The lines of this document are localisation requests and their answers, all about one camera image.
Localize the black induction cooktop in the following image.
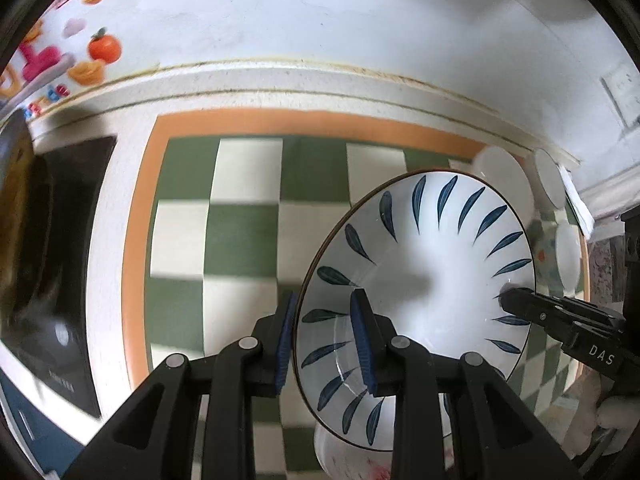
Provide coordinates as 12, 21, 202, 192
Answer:
0, 135, 119, 420

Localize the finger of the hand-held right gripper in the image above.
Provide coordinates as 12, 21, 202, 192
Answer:
499, 287, 627, 345

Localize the white bowl with blue leaves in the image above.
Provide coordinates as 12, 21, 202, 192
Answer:
292, 170, 538, 453

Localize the white folded paper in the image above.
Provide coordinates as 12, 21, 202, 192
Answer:
559, 164, 597, 237

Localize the small white plate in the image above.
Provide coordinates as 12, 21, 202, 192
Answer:
532, 149, 569, 209

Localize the person's right hand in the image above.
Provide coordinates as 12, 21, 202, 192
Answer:
560, 375, 640, 458

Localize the white bowl with red print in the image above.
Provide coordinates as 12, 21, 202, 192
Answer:
313, 422, 397, 480

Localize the fruit print wall sticker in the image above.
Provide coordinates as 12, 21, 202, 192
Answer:
0, 0, 124, 113

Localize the green white checkered mat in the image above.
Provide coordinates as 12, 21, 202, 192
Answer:
122, 110, 593, 480

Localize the white wall socket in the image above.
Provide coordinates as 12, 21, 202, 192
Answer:
600, 64, 640, 130

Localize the floral patterned bowl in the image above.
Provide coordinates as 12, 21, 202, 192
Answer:
525, 219, 566, 283

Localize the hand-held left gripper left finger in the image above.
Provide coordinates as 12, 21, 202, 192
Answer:
62, 290, 301, 480

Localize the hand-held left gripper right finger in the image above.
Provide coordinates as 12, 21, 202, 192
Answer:
350, 287, 583, 480

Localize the large white plate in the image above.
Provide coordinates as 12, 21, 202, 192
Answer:
474, 146, 534, 233

